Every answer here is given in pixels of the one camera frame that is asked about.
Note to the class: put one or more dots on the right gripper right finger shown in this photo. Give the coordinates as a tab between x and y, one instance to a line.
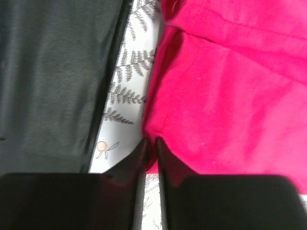
192	201

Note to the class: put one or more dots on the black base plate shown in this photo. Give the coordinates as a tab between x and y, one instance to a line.
57	59

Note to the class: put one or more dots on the magenta t shirt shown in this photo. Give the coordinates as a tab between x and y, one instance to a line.
228	93

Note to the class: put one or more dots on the floral table mat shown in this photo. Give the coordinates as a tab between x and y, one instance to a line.
122	119

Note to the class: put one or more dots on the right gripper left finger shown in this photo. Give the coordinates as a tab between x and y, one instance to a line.
112	200

